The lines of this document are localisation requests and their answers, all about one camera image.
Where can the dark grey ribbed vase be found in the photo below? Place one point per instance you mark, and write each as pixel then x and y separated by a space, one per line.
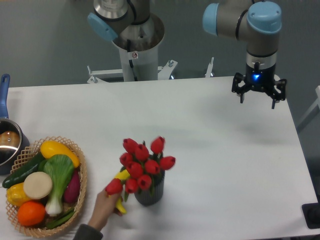
pixel 155 193

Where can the green toy bok choy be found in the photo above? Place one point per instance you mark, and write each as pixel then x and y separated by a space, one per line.
pixel 60 168

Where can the white frame at right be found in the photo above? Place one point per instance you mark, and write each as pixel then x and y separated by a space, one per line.
pixel 310 113

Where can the grey sleeved forearm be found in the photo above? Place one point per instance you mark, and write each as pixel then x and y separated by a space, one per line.
pixel 86 232

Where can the person's hand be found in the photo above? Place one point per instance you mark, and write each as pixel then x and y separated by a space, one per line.
pixel 105 206

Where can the green toy bean pods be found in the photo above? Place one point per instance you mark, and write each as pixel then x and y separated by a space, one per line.
pixel 61 220

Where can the yellow toy bell pepper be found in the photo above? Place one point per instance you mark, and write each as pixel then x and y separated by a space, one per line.
pixel 16 195

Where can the yellow toy squash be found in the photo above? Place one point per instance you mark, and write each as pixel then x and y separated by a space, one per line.
pixel 49 148

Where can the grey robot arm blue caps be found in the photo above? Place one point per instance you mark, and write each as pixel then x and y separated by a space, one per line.
pixel 257 23

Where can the beige round toy bun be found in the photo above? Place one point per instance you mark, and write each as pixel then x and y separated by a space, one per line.
pixel 37 185

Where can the green toy cucumber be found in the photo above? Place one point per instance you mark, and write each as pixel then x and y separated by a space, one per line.
pixel 23 172

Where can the red tulip bouquet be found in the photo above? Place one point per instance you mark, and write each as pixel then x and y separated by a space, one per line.
pixel 143 164

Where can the woven wicker basket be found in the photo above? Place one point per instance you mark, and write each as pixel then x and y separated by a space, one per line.
pixel 42 231

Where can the yellow toy banana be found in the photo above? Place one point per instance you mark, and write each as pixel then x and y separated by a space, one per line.
pixel 116 186

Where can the blue handled saucepan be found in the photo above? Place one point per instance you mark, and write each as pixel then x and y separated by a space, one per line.
pixel 12 138

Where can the orange toy fruit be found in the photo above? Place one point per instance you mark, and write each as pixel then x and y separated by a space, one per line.
pixel 31 213

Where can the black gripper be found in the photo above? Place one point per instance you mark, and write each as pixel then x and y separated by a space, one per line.
pixel 259 80

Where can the black device at edge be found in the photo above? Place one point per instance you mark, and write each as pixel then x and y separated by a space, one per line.
pixel 311 212

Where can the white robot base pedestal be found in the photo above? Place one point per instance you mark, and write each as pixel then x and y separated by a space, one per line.
pixel 136 33

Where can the purple toy sweet potato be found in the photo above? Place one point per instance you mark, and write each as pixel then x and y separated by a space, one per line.
pixel 72 191

